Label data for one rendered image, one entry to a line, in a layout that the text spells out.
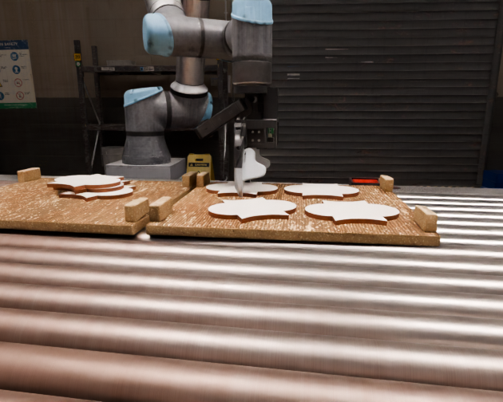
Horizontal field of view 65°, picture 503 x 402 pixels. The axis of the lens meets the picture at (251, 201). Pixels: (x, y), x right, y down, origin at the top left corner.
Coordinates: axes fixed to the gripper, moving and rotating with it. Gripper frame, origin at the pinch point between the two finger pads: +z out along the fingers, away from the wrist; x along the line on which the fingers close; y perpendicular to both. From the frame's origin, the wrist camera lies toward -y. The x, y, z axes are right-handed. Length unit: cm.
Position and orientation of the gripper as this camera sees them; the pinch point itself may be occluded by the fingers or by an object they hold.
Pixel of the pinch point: (241, 187)
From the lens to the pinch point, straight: 80.3
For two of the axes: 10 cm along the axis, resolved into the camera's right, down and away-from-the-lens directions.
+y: 9.9, 0.3, -1.2
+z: 0.0, 9.7, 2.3
